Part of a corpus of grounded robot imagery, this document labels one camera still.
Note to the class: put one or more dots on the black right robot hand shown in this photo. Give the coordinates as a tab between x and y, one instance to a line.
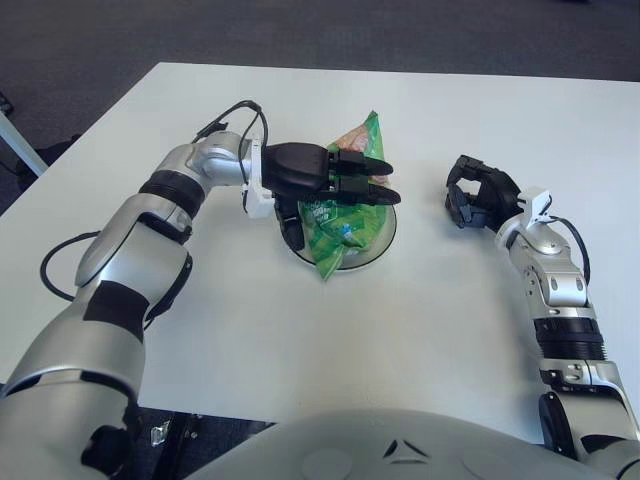
497	195

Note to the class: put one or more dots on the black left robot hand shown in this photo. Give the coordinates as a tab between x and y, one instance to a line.
300	167

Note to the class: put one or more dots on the green snack bag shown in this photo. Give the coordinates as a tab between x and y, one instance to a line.
350	225

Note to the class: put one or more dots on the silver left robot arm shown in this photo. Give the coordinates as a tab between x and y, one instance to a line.
130	260

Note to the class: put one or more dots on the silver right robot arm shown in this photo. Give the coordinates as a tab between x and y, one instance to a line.
562	285

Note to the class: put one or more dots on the white plate with black rim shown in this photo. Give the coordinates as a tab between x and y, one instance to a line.
375	247

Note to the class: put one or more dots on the grey robot torso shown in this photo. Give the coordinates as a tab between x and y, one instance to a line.
350	440

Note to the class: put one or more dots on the white table leg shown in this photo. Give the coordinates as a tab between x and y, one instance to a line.
20	145

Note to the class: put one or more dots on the small silver metal bracket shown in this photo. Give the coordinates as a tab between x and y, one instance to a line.
160	434

